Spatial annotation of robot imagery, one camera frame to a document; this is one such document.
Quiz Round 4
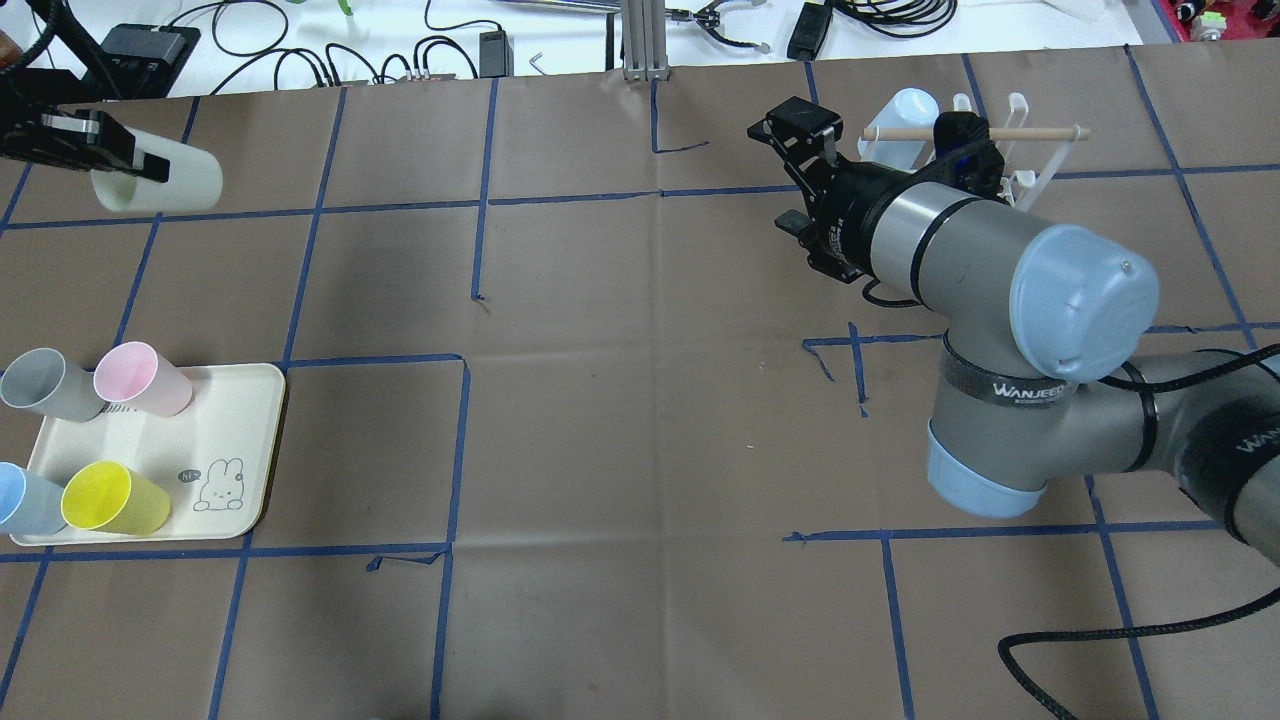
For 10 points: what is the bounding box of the black power adapter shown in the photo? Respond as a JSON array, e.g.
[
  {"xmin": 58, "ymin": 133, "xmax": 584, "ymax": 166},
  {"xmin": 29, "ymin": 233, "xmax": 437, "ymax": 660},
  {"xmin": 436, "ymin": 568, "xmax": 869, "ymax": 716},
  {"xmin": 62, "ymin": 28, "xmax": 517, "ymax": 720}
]
[{"xmin": 786, "ymin": 1, "xmax": 833, "ymax": 61}]

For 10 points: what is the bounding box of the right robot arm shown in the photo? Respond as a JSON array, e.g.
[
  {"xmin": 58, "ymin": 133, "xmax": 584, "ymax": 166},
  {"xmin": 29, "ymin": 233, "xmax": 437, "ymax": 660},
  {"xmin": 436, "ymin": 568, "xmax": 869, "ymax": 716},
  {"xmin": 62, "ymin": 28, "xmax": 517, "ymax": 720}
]
[{"xmin": 748, "ymin": 97, "xmax": 1279, "ymax": 561}]

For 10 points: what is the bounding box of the pink ikea cup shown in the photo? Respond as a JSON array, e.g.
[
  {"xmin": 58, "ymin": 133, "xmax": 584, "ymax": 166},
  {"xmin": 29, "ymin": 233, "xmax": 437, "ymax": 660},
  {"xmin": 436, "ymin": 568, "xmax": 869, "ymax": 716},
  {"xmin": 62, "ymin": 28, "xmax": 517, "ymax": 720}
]
[{"xmin": 92, "ymin": 341, "xmax": 195, "ymax": 416}]

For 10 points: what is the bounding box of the yellow ikea cup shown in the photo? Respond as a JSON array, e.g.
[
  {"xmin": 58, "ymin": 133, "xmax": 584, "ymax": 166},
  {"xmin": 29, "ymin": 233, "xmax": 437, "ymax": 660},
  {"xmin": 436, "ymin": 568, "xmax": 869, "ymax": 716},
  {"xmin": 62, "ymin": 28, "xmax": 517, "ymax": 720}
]
[{"xmin": 60, "ymin": 461, "xmax": 172, "ymax": 536}]

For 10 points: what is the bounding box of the coiled black cable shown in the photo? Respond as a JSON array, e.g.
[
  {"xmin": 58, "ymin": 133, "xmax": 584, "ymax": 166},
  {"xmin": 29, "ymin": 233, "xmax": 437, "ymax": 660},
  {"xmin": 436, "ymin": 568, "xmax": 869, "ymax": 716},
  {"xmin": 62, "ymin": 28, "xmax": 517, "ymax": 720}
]
[{"xmin": 835, "ymin": 0, "xmax": 959, "ymax": 37}]

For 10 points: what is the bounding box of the white wire cup rack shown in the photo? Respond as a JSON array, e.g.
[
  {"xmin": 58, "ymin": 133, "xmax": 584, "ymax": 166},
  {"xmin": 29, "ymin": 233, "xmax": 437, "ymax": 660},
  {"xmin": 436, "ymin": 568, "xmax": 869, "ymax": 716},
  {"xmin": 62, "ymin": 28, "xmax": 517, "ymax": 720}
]
[{"xmin": 860, "ymin": 92, "xmax": 1092, "ymax": 211}]

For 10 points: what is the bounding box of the white ikea cup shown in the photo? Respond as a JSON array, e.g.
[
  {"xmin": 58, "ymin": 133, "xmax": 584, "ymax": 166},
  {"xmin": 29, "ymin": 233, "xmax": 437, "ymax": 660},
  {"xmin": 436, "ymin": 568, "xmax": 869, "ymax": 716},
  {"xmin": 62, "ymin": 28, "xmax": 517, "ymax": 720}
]
[{"xmin": 90, "ymin": 128, "xmax": 223, "ymax": 214}]

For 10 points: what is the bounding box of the light blue ikea cup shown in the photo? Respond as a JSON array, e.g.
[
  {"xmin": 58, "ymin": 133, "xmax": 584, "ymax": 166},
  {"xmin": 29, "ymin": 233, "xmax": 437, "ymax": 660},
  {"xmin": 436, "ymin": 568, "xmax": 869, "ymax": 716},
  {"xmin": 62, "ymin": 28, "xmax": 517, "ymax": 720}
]
[{"xmin": 858, "ymin": 87, "xmax": 940, "ymax": 170}]

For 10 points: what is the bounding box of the blue ikea cup on tray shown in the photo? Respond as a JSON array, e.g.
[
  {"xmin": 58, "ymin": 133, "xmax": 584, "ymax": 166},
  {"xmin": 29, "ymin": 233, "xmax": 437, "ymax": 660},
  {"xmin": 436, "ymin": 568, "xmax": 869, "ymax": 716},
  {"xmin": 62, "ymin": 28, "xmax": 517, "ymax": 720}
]
[{"xmin": 1, "ymin": 462, "xmax": 67, "ymax": 536}]

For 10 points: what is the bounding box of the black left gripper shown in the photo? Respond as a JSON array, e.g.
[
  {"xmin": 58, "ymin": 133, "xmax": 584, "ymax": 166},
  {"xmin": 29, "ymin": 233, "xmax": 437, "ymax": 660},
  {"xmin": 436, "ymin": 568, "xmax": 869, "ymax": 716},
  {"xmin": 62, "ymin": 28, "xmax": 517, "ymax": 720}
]
[{"xmin": 1, "ymin": 70, "xmax": 172, "ymax": 183}]

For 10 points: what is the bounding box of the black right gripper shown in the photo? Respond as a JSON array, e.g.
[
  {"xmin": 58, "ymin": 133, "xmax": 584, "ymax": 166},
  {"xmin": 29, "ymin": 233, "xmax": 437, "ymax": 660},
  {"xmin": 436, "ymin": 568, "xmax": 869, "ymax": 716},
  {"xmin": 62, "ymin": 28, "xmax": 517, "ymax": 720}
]
[{"xmin": 748, "ymin": 96, "xmax": 911, "ymax": 284}]

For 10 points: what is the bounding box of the cream bunny tray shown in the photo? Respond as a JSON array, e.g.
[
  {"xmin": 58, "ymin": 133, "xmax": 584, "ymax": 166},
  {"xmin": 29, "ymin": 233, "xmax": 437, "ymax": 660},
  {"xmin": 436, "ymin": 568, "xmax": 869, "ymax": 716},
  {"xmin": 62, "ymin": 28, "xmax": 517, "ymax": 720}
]
[{"xmin": 24, "ymin": 363, "xmax": 285, "ymax": 542}]

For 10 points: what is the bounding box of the aluminium frame post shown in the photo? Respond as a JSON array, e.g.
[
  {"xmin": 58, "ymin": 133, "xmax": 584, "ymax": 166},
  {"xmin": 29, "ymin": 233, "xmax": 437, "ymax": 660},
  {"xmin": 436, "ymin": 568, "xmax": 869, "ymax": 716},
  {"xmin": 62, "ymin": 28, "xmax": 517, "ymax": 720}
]
[{"xmin": 620, "ymin": 0, "xmax": 669, "ymax": 82}]

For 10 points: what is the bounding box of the grey ikea cup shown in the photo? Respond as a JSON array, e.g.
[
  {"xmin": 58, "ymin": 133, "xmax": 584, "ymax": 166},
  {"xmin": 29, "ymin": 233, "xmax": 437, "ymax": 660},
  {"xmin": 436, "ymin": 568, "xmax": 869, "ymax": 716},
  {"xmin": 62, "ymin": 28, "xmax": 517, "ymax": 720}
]
[{"xmin": 1, "ymin": 347, "xmax": 108, "ymax": 421}]

